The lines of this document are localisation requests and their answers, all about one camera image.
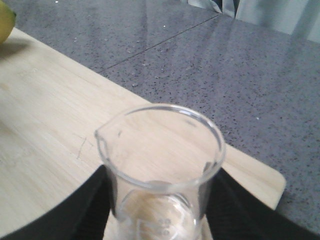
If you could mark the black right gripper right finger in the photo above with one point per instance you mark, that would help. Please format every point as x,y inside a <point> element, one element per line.
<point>233,213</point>

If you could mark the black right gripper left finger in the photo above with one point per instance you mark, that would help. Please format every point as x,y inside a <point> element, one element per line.
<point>81,216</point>

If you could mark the small glass beaker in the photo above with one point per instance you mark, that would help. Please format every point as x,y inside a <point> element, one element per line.
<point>161,160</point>

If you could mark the wooden cutting board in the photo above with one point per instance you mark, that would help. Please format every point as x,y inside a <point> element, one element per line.
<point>50,108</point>

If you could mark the grey curtain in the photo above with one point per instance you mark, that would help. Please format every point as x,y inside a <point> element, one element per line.
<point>299,18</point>

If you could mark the yellow lemon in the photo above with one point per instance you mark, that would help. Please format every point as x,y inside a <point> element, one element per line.
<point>7,21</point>

